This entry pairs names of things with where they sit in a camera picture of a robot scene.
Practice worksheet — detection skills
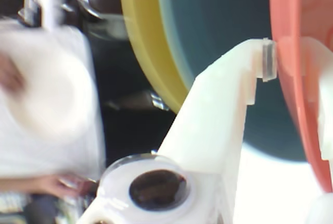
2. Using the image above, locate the person right hand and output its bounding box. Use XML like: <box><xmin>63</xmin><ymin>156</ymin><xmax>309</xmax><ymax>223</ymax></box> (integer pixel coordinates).
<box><xmin>49</xmin><ymin>173</ymin><xmax>98</xmax><ymax>197</ymax></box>

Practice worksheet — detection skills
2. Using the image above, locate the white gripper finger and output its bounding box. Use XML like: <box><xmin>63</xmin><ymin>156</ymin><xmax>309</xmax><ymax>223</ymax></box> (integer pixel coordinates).
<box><xmin>301</xmin><ymin>36</ymin><xmax>333</xmax><ymax>224</ymax></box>
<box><xmin>157</xmin><ymin>38</ymin><xmax>278</xmax><ymax>224</ymax></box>

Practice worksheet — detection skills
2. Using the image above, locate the person bare forearm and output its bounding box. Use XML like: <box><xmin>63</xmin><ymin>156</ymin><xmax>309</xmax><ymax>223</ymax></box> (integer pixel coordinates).
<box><xmin>0</xmin><ymin>176</ymin><xmax>57</xmax><ymax>193</ymax></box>

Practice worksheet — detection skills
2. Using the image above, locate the yellow plate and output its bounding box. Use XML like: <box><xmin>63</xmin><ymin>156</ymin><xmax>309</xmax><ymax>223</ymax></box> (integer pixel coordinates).
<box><xmin>119</xmin><ymin>0</ymin><xmax>189</xmax><ymax>114</ymax></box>

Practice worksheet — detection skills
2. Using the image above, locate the person left hand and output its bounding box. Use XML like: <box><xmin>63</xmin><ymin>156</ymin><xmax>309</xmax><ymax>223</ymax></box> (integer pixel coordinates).
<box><xmin>0</xmin><ymin>52</ymin><xmax>25</xmax><ymax>94</ymax></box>

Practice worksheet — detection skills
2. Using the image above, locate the person in white shirt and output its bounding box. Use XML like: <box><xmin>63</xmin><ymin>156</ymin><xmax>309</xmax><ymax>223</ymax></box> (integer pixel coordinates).
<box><xmin>0</xmin><ymin>23</ymin><xmax>106</xmax><ymax>180</ymax></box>

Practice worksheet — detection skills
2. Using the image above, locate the blue plate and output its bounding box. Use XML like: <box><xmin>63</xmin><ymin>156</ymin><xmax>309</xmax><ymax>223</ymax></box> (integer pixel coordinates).
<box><xmin>156</xmin><ymin>0</ymin><xmax>309</xmax><ymax>163</ymax></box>

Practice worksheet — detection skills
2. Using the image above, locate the white plate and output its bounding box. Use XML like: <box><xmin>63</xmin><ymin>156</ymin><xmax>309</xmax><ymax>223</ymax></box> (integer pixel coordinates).
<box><xmin>0</xmin><ymin>28</ymin><xmax>98</xmax><ymax>154</ymax></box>

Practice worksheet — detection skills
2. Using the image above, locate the googly eye sticker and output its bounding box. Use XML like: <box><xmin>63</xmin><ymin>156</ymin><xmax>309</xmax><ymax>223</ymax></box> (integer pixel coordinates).
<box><xmin>97</xmin><ymin>153</ymin><xmax>197</xmax><ymax>211</ymax></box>

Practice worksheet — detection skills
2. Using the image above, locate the pink plastic plate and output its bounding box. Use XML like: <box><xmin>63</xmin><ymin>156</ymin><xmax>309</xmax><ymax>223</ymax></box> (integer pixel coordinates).
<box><xmin>269</xmin><ymin>0</ymin><xmax>333</xmax><ymax>193</ymax></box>

